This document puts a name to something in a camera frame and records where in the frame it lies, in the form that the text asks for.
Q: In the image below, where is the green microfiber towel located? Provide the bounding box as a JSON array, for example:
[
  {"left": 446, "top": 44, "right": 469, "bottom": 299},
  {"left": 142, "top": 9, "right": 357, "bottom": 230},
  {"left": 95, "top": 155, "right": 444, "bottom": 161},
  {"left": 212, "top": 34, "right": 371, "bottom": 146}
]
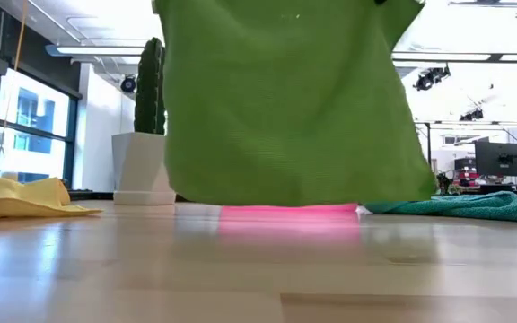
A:
[{"left": 153, "top": 0, "right": 437, "bottom": 208}]

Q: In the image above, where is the teal microfiber towel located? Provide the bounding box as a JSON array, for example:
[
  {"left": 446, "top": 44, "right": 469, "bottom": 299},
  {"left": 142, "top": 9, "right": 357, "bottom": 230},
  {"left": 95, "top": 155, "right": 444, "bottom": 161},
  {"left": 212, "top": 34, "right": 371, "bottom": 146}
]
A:
[{"left": 364, "top": 190, "right": 517, "bottom": 223}]

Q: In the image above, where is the yellow microfiber towel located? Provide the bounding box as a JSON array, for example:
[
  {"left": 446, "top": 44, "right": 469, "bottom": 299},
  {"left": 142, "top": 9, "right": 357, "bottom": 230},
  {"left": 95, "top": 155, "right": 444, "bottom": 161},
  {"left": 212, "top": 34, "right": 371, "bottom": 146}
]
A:
[{"left": 0, "top": 175, "right": 103, "bottom": 223}]

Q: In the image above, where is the pink cloth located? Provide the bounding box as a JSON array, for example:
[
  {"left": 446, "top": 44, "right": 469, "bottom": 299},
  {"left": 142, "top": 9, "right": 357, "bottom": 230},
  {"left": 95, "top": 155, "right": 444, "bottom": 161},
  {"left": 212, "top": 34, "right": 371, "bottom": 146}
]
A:
[{"left": 219, "top": 202, "right": 361, "bottom": 214}]

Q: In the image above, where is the green cactus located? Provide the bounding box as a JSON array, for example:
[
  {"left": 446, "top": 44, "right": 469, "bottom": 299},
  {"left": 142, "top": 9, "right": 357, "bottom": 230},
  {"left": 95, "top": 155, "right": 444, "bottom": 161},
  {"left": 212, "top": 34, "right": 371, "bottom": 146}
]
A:
[{"left": 133, "top": 37, "right": 168, "bottom": 135}]

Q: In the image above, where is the black round ceiling speaker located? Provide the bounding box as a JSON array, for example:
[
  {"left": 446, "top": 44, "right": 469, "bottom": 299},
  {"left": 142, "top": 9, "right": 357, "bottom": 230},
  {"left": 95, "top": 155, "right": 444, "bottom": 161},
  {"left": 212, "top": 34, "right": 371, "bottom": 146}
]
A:
[{"left": 120, "top": 74, "right": 137, "bottom": 94}]

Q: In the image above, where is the black track spotlight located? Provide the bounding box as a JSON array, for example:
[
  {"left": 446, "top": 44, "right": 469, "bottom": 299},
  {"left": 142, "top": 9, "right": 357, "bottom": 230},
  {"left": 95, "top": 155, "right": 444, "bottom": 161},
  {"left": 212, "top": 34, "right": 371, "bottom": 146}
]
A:
[
  {"left": 413, "top": 65, "right": 451, "bottom": 92},
  {"left": 459, "top": 107, "right": 485, "bottom": 122}
]

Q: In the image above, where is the white ceiling light bar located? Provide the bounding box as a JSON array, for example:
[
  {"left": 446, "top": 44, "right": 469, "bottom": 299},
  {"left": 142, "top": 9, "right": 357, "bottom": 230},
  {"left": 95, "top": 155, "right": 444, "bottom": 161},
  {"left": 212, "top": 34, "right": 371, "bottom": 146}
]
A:
[
  {"left": 45, "top": 44, "right": 145, "bottom": 57},
  {"left": 391, "top": 51, "right": 517, "bottom": 64}
]

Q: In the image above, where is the large black-framed window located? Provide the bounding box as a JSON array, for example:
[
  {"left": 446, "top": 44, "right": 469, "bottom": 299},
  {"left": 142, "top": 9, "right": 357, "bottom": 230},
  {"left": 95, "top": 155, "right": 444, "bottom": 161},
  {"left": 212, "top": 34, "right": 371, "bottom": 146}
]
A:
[{"left": 0, "top": 66, "right": 80, "bottom": 186}]

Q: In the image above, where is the black computer monitor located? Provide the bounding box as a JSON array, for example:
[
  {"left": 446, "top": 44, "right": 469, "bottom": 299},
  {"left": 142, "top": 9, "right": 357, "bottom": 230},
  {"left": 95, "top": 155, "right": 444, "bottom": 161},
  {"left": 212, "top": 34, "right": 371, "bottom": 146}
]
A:
[{"left": 473, "top": 141, "right": 517, "bottom": 178}]

